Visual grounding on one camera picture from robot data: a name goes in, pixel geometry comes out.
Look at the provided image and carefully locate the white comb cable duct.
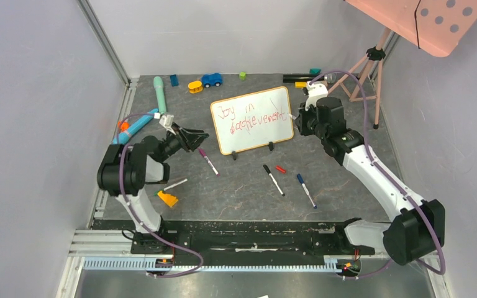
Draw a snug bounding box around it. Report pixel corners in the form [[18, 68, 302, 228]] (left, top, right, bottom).
[[83, 257, 340, 273]]

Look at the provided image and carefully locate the blue capped whiteboard marker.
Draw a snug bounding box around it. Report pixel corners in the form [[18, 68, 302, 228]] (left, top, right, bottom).
[[296, 173, 317, 209]]

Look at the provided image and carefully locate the pink perforated board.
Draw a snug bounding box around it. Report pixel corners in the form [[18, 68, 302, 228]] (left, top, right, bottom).
[[348, 0, 477, 58]]

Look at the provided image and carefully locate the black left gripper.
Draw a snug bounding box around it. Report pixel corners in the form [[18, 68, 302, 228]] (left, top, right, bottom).
[[159, 122, 209, 161]]

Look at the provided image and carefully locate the yellow rectangular block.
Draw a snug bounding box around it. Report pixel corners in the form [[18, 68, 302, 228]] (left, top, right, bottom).
[[294, 82, 307, 89]]

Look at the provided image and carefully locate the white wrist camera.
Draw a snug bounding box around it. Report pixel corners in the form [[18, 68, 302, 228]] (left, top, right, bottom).
[[304, 81, 329, 111], [153, 112, 175, 133]]

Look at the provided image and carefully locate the green capped whiteboard marker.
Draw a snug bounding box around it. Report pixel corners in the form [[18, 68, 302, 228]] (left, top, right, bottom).
[[156, 178, 188, 194]]

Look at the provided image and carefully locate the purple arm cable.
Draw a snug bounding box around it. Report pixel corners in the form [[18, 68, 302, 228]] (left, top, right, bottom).
[[115, 112, 204, 279], [308, 69, 447, 281]]

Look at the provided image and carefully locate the dark blue block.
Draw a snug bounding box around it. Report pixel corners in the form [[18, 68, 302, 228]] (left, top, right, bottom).
[[170, 74, 179, 87]]

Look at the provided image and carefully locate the teal block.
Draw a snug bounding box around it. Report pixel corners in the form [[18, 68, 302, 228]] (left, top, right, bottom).
[[309, 68, 321, 75]]

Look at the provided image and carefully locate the black capped whiteboard marker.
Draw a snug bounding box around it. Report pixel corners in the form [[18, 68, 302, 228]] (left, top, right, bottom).
[[263, 165, 285, 196]]

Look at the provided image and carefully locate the light blue toy tube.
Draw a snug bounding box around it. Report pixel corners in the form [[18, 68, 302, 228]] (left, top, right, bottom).
[[112, 109, 158, 145]]

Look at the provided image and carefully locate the red marker cap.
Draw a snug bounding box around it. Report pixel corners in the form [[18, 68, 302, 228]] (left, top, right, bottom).
[[275, 166, 286, 173]]

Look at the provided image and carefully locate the orange wedge block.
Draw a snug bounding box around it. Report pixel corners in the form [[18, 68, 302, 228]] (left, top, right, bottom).
[[157, 191, 178, 208]]

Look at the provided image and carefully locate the pink tripod stand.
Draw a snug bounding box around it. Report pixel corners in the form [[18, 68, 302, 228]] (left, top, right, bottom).
[[329, 27, 391, 130]]

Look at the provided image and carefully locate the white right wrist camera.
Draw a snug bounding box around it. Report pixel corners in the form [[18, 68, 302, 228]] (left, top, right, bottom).
[[304, 81, 329, 111]]

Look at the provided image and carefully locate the mint green toy tube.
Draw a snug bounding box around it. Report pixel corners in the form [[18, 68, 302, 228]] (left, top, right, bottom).
[[153, 76, 167, 114]]

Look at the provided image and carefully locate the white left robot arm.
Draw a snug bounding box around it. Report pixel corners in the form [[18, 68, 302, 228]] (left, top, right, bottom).
[[97, 124, 209, 253]]

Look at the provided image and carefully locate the clear plastic ball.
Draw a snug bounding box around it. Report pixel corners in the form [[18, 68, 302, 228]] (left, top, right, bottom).
[[324, 73, 337, 84]]

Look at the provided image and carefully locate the blue toy car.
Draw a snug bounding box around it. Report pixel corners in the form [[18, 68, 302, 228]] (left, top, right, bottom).
[[201, 73, 223, 88]]

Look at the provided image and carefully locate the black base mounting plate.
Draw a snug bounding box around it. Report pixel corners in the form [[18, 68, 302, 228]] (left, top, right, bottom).
[[92, 220, 375, 271]]

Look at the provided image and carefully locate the yellow oval toy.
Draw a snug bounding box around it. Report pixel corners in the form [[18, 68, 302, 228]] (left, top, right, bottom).
[[188, 80, 204, 94]]

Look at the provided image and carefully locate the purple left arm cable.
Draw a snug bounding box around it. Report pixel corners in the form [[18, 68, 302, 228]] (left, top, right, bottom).
[[115, 112, 204, 279]]

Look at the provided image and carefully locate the white whiteboard orange frame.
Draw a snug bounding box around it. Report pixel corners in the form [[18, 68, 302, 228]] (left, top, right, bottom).
[[210, 86, 294, 155]]

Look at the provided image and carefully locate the black cylinder tube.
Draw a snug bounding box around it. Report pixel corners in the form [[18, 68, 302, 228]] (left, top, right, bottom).
[[283, 74, 327, 83]]

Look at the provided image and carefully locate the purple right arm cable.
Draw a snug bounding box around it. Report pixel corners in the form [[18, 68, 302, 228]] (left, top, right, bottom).
[[308, 69, 447, 281]]

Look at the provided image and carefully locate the purple capped whiteboard marker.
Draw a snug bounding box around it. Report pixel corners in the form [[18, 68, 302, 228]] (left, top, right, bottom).
[[198, 148, 220, 176]]

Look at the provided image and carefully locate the orange toy piece left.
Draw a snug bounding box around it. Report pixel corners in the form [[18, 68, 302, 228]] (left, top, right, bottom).
[[117, 121, 130, 132]]

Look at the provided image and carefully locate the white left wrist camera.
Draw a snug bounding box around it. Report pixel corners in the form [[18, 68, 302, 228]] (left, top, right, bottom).
[[153, 112, 175, 133]]

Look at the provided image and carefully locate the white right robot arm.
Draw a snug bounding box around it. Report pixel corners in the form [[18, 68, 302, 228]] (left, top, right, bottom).
[[296, 97, 445, 265]]

